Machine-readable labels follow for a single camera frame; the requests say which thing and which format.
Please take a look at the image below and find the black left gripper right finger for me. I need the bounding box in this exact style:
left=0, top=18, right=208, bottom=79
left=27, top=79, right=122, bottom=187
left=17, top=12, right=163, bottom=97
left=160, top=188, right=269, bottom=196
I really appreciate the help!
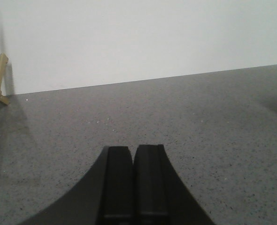
left=134, top=144, right=214, bottom=225

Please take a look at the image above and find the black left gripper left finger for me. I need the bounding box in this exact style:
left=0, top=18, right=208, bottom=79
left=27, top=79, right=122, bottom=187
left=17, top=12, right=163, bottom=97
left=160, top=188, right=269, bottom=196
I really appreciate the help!
left=22, top=146, right=134, bottom=225

